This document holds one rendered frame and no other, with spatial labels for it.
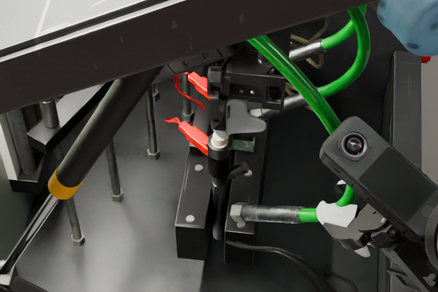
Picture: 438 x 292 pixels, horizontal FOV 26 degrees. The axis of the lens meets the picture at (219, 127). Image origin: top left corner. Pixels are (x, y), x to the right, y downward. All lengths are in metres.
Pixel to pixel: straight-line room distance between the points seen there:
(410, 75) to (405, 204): 0.61
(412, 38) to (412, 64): 0.62
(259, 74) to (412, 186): 0.23
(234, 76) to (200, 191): 0.28
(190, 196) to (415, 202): 0.47
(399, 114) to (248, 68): 0.42
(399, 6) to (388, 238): 0.20
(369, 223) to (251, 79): 0.21
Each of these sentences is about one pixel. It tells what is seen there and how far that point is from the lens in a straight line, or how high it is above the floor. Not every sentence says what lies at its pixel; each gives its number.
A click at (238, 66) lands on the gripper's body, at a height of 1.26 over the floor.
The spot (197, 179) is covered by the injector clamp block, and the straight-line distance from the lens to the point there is 1.22.
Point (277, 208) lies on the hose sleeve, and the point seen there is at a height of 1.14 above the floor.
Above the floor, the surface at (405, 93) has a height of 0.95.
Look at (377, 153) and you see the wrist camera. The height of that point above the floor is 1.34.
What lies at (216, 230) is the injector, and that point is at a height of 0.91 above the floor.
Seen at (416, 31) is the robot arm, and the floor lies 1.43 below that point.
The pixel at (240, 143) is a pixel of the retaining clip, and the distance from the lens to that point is 1.11.
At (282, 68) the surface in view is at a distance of 0.82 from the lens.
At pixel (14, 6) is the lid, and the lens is 0.49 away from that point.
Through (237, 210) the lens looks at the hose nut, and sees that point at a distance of 1.04.
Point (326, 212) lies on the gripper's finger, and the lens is 0.91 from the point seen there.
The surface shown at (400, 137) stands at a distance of 1.32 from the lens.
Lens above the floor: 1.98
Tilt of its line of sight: 52 degrees down
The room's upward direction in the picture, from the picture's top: straight up
